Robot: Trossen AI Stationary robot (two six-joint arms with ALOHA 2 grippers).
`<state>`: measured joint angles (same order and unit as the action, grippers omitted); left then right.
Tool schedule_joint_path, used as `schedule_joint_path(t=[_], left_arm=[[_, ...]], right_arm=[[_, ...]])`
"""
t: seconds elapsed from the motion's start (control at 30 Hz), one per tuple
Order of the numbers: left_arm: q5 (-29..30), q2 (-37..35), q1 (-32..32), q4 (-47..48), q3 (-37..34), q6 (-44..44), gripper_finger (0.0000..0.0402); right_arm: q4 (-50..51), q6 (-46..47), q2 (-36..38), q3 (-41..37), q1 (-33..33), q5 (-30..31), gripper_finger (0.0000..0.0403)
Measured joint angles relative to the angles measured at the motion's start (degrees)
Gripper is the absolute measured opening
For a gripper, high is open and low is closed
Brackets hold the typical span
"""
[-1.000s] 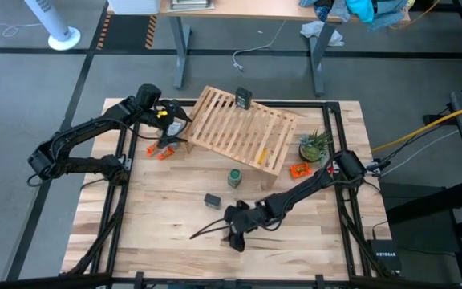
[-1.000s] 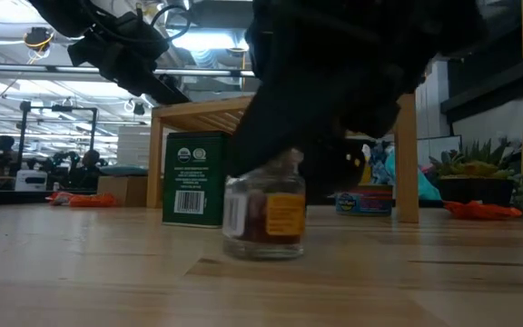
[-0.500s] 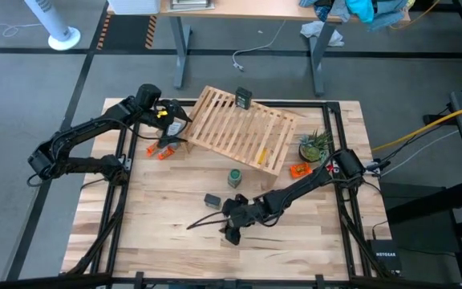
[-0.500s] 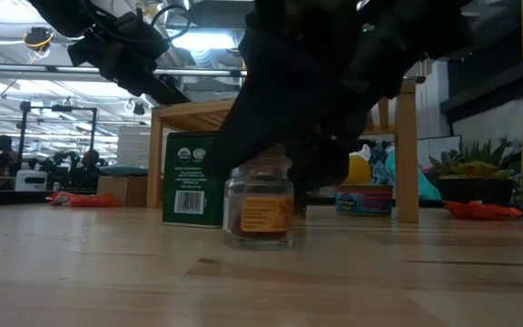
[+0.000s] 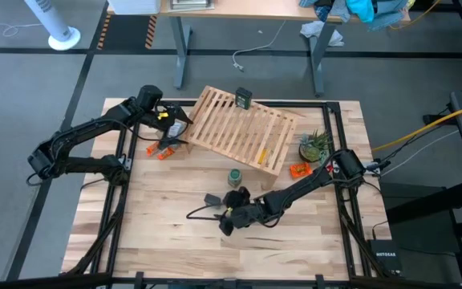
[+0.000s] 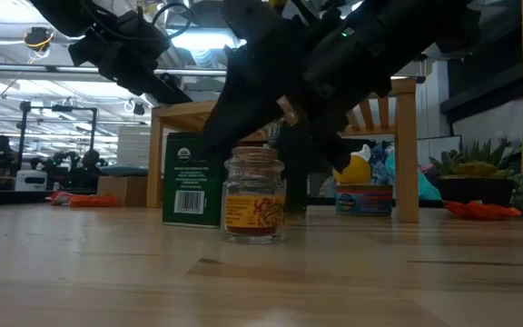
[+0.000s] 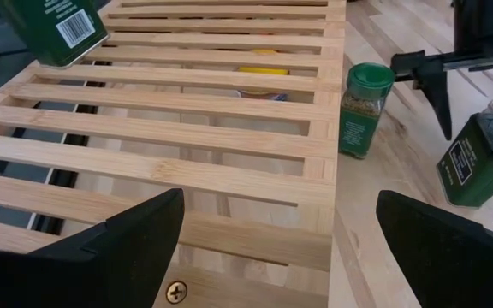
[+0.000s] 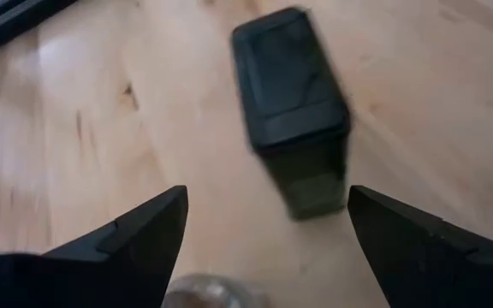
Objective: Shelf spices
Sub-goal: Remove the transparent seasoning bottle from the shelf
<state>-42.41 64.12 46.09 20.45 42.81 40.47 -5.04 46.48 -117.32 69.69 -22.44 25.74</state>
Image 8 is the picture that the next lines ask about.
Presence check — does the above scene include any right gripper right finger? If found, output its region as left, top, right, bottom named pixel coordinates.
left=347, top=184, right=493, bottom=308

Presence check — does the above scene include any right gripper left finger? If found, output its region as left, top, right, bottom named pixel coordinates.
left=0, top=184, right=189, bottom=308

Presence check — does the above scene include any dark green tin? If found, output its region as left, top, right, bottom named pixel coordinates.
left=230, top=6, right=353, bottom=222

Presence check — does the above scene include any small clear glass spice jar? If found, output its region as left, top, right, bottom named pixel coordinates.
left=163, top=273, right=269, bottom=308

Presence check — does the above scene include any black aluminium table frame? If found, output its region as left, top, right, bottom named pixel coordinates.
left=0, top=0, right=79, bottom=61

